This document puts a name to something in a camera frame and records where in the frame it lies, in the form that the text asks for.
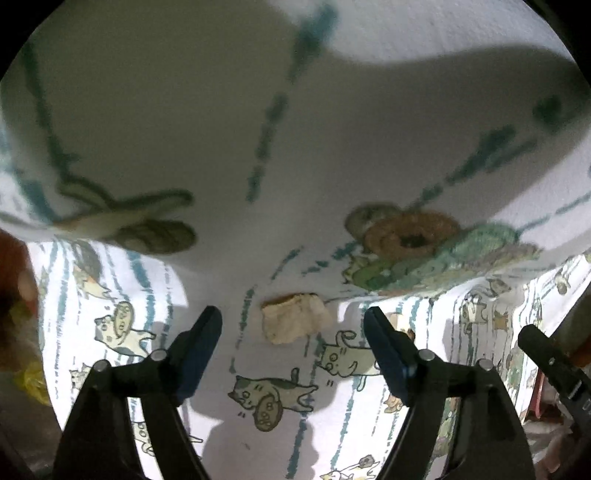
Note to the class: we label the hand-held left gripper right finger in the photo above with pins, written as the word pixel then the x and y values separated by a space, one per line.
pixel 392 364

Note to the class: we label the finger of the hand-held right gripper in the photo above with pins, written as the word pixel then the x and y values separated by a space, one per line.
pixel 551 364

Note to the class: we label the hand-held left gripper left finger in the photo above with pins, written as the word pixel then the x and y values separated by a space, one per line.
pixel 198 355

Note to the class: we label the small tan paper scrap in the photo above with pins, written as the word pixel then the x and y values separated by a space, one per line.
pixel 399 323

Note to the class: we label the yellow plastic bag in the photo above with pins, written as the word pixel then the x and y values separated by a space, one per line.
pixel 30 381

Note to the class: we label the red cloth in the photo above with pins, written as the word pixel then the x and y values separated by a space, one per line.
pixel 11 277

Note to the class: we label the cat print tablecloth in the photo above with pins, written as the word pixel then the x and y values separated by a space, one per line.
pixel 295 161

